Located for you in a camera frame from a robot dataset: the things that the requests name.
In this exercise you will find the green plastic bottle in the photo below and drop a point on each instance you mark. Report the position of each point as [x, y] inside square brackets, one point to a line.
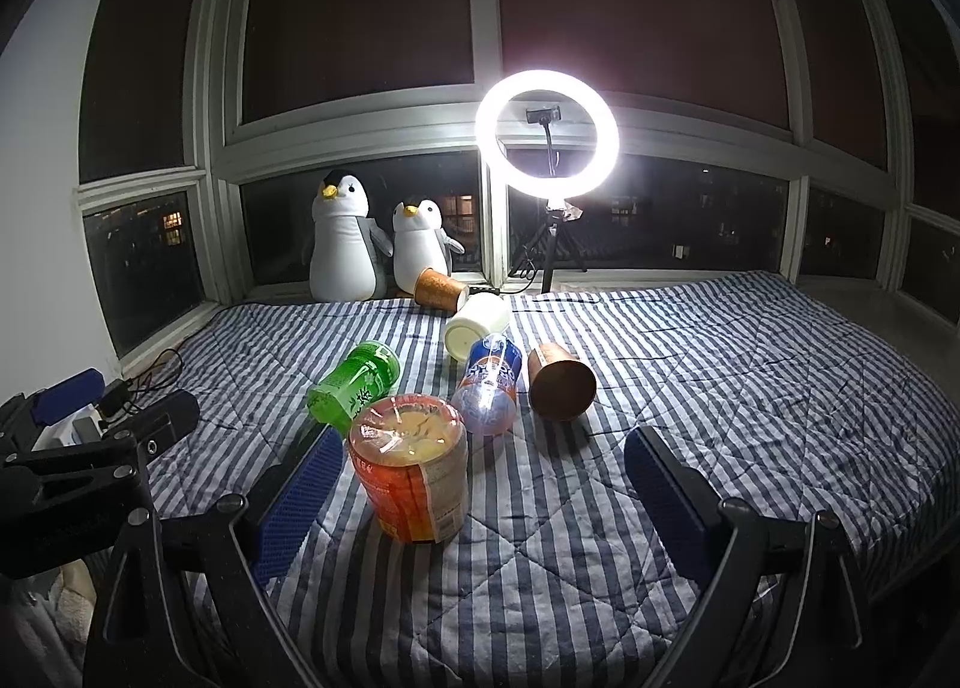
[356, 384]

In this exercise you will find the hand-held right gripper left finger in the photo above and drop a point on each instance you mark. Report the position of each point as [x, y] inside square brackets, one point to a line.
[291, 504]

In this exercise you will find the brown paper cup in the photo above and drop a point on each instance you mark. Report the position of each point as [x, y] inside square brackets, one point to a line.
[559, 380]

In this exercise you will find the white window frame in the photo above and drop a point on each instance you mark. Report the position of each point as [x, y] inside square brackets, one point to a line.
[360, 127]

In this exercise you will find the white fluffy cloth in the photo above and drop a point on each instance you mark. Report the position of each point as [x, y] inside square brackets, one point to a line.
[45, 620]

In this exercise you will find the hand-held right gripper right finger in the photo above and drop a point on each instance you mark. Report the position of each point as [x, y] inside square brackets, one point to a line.
[666, 500]

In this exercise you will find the orange patterned paper cup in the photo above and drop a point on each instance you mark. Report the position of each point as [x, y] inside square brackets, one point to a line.
[439, 290]

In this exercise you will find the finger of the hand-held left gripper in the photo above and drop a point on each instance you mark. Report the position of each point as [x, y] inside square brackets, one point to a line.
[69, 394]
[161, 419]

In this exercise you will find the large penguin plush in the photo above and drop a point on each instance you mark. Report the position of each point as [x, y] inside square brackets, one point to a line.
[345, 245]

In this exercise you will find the orange instant noodle cup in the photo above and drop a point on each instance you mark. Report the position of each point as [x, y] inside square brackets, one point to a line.
[409, 467]

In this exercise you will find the blue orange soda bottle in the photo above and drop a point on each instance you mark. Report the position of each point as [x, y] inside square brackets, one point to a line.
[489, 388]

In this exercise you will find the white cup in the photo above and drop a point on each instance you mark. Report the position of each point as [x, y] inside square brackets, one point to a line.
[476, 331]

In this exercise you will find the black power adapter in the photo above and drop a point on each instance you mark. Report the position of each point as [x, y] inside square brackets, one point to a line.
[116, 399]

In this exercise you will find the small penguin plush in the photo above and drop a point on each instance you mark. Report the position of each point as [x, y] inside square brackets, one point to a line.
[421, 245]

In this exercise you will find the white power strip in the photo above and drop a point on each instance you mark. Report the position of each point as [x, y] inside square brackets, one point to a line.
[75, 427]

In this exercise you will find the black tripod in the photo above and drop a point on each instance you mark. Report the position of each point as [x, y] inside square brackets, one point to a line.
[551, 245]

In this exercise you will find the blue striped blanket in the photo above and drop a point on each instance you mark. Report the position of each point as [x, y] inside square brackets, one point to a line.
[600, 583]

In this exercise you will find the black phone holder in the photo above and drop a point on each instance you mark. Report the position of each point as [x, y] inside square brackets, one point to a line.
[546, 116]

